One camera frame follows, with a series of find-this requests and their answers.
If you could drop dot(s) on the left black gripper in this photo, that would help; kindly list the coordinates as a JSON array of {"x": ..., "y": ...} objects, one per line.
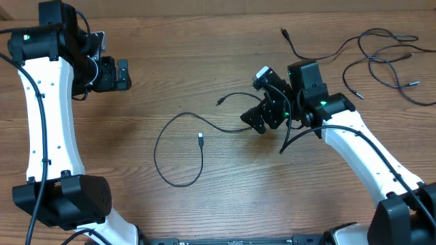
[{"x": 110, "y": 82}]

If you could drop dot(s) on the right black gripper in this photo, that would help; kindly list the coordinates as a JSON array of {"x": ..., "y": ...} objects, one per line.
[{"x": 265, "y": 110}]

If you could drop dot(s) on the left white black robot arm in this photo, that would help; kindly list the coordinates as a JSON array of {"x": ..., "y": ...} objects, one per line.
[{"x": 58, "y": 63}]

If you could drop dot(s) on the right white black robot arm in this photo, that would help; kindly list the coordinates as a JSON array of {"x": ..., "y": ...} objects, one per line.
[{"x": 405, "y": 204}]

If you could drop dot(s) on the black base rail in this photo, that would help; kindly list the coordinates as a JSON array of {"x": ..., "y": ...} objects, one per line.
[{"x": 238, "y": 241}]

